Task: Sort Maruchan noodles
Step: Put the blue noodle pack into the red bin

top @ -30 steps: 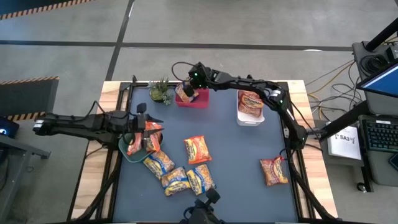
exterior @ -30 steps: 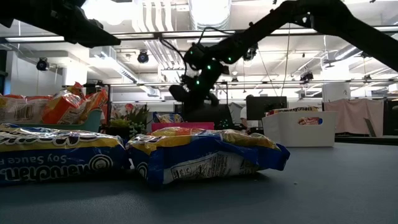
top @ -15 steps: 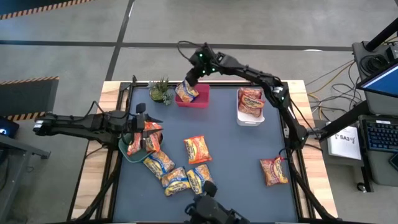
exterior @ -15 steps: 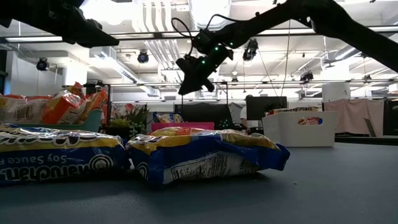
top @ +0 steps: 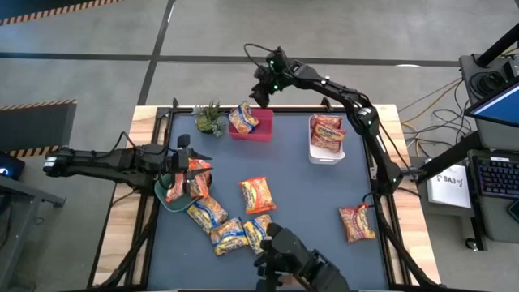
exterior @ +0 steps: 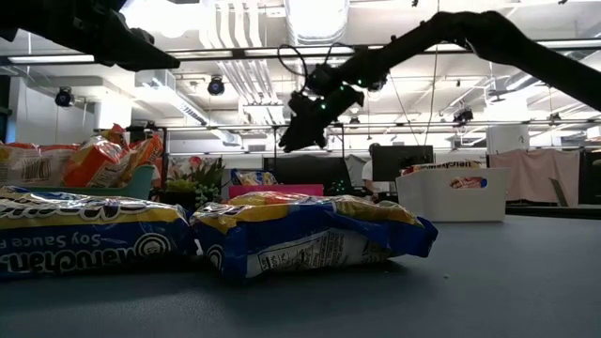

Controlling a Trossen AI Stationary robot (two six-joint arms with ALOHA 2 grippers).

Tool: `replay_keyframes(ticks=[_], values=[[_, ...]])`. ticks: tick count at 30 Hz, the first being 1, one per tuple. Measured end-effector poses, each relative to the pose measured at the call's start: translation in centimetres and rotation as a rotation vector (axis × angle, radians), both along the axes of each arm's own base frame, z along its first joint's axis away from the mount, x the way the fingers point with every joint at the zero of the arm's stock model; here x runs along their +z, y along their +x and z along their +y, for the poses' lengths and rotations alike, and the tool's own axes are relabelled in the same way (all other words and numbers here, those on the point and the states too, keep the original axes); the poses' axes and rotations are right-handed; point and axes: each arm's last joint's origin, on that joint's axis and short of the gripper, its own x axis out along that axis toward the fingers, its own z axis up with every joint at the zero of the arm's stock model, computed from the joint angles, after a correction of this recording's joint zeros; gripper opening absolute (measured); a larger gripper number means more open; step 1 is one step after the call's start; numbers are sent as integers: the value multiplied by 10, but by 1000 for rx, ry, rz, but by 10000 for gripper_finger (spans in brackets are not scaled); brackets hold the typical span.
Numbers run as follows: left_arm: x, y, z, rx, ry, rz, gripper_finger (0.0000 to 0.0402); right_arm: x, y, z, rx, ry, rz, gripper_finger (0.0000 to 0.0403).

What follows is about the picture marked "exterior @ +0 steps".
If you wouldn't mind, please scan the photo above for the silver ceiling air duct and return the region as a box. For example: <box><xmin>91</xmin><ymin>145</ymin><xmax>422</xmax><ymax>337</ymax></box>
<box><xmin>285</xmin><ymin>0</ymin><xmax>351</xmax><ymax>95</ymax></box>

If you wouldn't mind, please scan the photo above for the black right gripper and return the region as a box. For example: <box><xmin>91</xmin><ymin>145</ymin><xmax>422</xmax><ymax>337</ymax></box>
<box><xmin>280</xmin><ymin>86</ymin><xmax>365</xmax><ymax>152</ymax></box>

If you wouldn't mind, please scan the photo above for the potted green succulent plant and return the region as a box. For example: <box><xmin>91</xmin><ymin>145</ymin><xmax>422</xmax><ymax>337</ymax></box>
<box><xmin>159</xmin><ymin>156</ymin><xmax>227</xmax><ymax>212</ymax></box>

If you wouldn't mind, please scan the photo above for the white plastic bin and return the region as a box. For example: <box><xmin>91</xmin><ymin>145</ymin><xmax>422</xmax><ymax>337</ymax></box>
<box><xmin>394</xmin><ymin>167</ymin><xmax>512</xmax><ymax>223</ymax></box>

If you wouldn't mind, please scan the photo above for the distant black metal frame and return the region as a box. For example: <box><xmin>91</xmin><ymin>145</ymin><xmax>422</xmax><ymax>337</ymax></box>
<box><xmin>96</xmin><ymin>121</ymin><xmax>347</xmax><ymax>163</ymax></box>

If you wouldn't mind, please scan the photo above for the person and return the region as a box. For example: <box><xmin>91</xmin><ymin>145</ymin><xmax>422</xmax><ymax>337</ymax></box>
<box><xmin>360</xmin><ymin>142</ymin><xmax>377</xmax><ymax>193</ymax></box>

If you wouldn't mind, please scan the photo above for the pink cloth partition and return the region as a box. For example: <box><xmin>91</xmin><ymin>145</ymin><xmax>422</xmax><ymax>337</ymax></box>
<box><xmin>487</xmin><ymin>148</ymin><xmax>582</xmax><ymax>204</ymax></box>

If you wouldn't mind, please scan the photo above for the black table frame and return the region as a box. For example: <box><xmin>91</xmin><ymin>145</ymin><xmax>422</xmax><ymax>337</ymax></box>
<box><xmin>504</xmin><ymin>202</ymin><xmax>601</xmax><ymax>222</ymax></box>

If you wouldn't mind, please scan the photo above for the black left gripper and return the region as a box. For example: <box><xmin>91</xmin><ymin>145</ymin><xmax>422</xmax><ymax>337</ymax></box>
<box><xmin>46</xmin><ymin>0</ymin><xmax>181</xmax><ymax>73</ymax></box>

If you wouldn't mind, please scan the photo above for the black monitor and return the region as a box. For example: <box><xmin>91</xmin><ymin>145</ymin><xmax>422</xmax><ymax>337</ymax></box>
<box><xmin>372</xmin><ymin>145</ymin><xmax>436</xmax><ymax>183</ymax></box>
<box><xmin>578</xmin><ymin>150</ymin><xmax>601</xmax><ymax>206</ymax></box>

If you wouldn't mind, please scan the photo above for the black ceiling-mounted camera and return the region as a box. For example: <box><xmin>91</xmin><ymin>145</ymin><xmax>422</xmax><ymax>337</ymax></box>
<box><xmin>366</xmin><ymin>69</ymin><xmax>391</xmax><ymax>93</ymax></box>
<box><xmin>207</xmin><ymin>75</ymin><xmax>226</xmax><ymax>97</ymax></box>
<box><xmin>453</xmin><ymin>106</ymin><xmax>474</xmax><ymax>127</ymax></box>
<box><xmin>54</xmin><ymin>86</ymin><xmax>75</xmax><ymax>108</ymax></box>

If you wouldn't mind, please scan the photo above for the white pillar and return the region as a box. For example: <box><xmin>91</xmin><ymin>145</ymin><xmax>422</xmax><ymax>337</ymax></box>
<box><xmin>485</xmin><ymin>124</ymin><xmax>532</xmax><ymax>156</ymax></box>

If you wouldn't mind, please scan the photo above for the red plastic bin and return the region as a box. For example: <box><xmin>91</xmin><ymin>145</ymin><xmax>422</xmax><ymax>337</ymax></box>
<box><xmin>227</xmin><ymin>182</ymin><xmax>325</xmax><ymax>199</ymax></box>

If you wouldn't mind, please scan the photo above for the teal plastic bin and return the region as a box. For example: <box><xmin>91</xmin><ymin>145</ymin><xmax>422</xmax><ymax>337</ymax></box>
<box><xmin>23</xmin><ymin>163</ymin><xmax>156</xmax><ymax>201</ymax></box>

